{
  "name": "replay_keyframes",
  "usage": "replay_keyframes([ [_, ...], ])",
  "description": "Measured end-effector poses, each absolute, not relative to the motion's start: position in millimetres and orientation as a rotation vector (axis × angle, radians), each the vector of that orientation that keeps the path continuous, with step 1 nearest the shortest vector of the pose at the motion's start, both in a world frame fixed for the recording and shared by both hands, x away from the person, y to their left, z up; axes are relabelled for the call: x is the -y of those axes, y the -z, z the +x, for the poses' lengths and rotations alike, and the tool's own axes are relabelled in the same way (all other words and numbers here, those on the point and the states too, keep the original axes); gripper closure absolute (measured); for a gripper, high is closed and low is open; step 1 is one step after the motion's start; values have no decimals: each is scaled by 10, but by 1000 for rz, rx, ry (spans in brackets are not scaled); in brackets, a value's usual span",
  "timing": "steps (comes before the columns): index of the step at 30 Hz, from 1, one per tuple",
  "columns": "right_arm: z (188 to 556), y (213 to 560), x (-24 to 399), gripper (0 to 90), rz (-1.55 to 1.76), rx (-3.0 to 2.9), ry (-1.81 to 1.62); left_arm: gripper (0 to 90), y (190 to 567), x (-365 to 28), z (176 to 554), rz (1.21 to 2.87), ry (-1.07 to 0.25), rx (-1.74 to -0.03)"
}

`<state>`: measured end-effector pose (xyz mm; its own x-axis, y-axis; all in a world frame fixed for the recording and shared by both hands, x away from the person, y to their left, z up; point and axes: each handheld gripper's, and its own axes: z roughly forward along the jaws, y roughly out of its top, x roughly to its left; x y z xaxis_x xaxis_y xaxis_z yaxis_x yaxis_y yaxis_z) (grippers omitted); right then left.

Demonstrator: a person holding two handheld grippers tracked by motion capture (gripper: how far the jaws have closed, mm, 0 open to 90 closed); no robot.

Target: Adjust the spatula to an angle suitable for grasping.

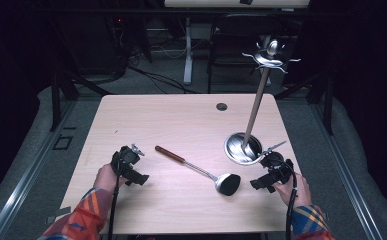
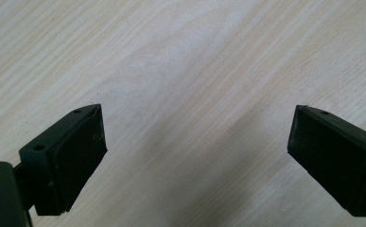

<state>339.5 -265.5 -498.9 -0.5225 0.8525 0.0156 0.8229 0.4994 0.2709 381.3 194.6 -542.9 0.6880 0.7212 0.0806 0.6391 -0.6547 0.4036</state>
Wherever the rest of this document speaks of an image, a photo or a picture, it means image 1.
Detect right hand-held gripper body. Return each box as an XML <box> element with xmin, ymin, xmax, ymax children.
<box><xmin>249</xmin><ymin>151</ymin><xmax>296</xmax><ymax>194</ymax></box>

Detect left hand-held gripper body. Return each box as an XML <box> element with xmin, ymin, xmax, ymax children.
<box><xmin>110</xmin><ymin>145</ymin><xmax>150</xmax><ymax>187</ymax></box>

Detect metal utensil rack stand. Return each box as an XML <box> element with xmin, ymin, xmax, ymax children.
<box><xmin>223</xmin><ymin>38</ymin><xmax>302</xmax><ymax>167</ymax></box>

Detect ladle with wooden handle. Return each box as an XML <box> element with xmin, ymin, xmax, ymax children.
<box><xmin>154</xmin><ymin>145</ymin><xmax>242</xmax><ymax>197</ymax></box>

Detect person's left hand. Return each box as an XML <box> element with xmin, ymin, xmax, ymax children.
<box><xmin>92</xmin><ymin>162</ymin><xmax>129</xmax><ymax>195</ymax></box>

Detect person's right hand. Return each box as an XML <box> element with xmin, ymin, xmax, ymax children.
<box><xmin>271</xmin><ymin>172</ymin><xmax>313</xmax><ymax>209</ymax></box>

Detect black metal stand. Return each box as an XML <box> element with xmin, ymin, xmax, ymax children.
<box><xmin>49</xmin><ymin>71</ymin><xmax>81</xmax><ymax>132</ymax></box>
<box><xmin>305</xmin><ymin>71</ymin><xmax>335</xmax><ymax>136</ymax></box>

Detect white desk leg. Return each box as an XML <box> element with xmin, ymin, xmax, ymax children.
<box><xmin>183</xmin><ymin>17</ymin><xmax>194</xmax><ymax>85</ymax></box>

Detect black chair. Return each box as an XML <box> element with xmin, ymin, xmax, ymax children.
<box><xmin>206</xmin><ymin>13</ymin><xmax>284</xmax><ymax>95</ymax></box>

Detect white desk top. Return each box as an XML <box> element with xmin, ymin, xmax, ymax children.
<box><xmin>163</xmin><ymin>0</ymin><xmax>311</xmax><ymax>9</ymax></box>

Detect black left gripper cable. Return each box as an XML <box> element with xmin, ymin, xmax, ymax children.
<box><xmin>106</xmin><ymin>156</ymin><xmax>122</xmax><ymax>240</ymax></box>

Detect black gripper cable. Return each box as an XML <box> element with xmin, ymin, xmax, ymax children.
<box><xmin>284</xmin><ymin>166</ymin><xmax>299</xmax><ymax>240</ymax></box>
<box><xmin>106</xmin><ymin>156</ymin><xmax>122</xmax><ymax>240</ymax></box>

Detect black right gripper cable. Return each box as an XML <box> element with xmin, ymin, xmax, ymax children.
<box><xmin>284</xmin><ymin>166</ymin><xmax>299</xmax><ymax>240</ymax></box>

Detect aluminium floor rail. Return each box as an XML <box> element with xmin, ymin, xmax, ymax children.
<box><xmin>0</xmin><ymin>99</ymin><xmax>77</xmax><ymax>240</ymax></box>
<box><xmin>309</xmin><ymin>99</ymin><xmax>384</xmax><ymax>240</ymax></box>

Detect black floor cables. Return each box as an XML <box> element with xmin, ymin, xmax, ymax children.
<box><xmin>124</xmin><ymin>43</ymin><xmax>199</xmax><ymax>95</ymax></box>

